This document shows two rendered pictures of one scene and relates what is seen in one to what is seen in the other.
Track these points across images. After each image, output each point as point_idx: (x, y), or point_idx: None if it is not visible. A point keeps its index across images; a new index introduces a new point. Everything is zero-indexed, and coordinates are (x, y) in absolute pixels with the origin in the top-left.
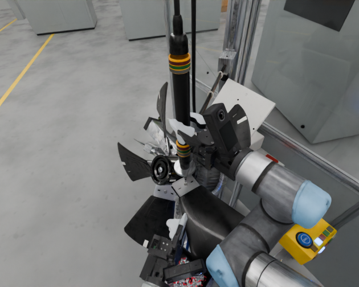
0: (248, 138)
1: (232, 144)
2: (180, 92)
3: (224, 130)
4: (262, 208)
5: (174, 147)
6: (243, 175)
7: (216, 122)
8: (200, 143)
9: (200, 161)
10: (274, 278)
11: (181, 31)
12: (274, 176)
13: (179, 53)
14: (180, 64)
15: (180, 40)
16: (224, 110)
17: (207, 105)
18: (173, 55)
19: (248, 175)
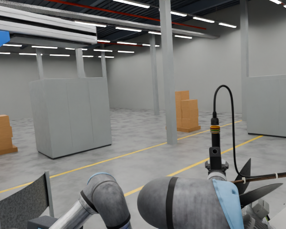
0: (251, 190)
1: (215, 168)
2: (212, 142)
3: (214, 159)
4: None
5: (242, 214)
6: (207, 178)
7: (210, 152)
8: (207, 165)
9: (245, 223)
10: None
11: (214, 116)
12: (213, 178)
13: (212, 124)
14: (211, 128)
15: (212, 119)
16: (219, 150)
17: (263, 178)
18: (215, 126)
19: (208, 177)
